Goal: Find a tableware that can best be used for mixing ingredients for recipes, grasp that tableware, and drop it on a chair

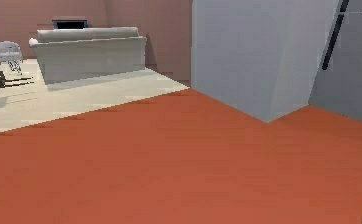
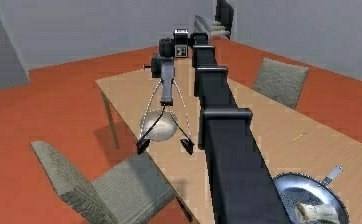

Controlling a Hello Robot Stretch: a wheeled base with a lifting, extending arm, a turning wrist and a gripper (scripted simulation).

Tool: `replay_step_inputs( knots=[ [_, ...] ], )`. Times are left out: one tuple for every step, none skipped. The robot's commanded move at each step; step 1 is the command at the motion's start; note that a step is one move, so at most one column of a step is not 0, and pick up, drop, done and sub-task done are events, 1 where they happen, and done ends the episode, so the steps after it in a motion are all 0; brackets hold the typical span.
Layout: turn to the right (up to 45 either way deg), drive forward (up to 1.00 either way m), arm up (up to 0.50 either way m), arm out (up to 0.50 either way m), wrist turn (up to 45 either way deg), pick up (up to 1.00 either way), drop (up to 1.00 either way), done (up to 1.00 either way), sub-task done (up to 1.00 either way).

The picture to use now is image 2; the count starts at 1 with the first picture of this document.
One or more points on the silver metal bowl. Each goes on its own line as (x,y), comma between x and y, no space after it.
(162,128)

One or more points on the light wooden table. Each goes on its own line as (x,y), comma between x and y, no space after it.
(275,133)

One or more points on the silver metal pan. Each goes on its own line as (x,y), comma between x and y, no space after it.
(295,190)

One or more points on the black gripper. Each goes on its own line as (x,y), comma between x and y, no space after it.
(167,75)

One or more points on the yellow pencil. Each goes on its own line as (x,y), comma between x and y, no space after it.
(298,137)

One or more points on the pale grey staircase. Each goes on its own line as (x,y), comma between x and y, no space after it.
(215,28)

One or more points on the grey-green upholstered chair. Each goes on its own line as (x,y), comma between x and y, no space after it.
(125,193)
(280,81)

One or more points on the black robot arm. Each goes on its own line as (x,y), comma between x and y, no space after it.
(232,156)

